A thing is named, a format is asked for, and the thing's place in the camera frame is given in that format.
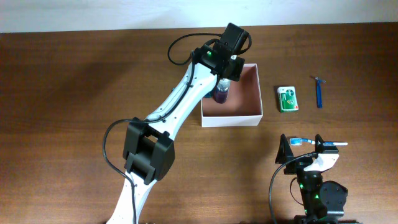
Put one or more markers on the teal mouthwash bottle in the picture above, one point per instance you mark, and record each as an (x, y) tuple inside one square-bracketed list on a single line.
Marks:
[(209, 94)]

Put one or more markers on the blue disposable razor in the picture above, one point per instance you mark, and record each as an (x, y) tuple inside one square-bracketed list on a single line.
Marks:
[(318, 89)]

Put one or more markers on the green soap box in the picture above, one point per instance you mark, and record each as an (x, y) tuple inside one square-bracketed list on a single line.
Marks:
[(287, 99)]

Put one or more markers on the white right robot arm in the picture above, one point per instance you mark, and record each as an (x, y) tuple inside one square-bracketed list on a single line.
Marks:
[(322, 201)]

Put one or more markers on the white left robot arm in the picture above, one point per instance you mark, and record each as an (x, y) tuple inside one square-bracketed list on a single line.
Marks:
[(149, 143)]

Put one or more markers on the white cardboard box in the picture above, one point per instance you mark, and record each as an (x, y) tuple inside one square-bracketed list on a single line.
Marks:
[(243, 106)]

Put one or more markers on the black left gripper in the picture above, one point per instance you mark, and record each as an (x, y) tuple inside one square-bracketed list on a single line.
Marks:
[(237, 71)]

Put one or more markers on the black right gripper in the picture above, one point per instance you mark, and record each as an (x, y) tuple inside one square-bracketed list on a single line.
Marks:
[(288, 155)]

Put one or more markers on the blue white toothbrush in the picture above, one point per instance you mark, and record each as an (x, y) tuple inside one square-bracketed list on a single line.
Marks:
[(300, 141)]

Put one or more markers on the clear purple liquid bottle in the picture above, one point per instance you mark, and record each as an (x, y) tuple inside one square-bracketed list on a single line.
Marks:
[(220, 93)]

